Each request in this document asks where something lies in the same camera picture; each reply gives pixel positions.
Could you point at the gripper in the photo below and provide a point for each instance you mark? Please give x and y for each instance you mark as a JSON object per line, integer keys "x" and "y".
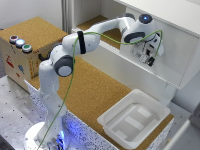
{"x": 156, "y": 45}

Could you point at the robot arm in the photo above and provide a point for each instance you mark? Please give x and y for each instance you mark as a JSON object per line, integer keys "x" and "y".
{"x": 76, "y": 43}

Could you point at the white sliding door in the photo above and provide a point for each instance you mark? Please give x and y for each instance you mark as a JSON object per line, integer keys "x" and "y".
{"x": 176, "y": 56}

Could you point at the white cabinet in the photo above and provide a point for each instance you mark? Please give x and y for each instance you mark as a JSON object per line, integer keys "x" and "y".
{"x": 186, "y": 20}

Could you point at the white plastic box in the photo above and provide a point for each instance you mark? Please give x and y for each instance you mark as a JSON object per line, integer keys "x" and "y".
{"x": 133, "y": 120}

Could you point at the wooden drawer box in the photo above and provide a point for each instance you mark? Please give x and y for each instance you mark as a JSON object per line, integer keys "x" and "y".
{"x": 36, "y": 31}

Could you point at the green button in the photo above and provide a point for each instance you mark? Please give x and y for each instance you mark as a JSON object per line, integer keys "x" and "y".
{"x": 26, "y": 48}

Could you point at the blue button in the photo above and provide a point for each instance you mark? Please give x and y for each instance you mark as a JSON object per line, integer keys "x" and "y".
{"x": 20, "y": 42}

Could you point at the red button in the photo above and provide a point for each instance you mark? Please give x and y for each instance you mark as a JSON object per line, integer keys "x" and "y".
{"x": 14, "y": 38}

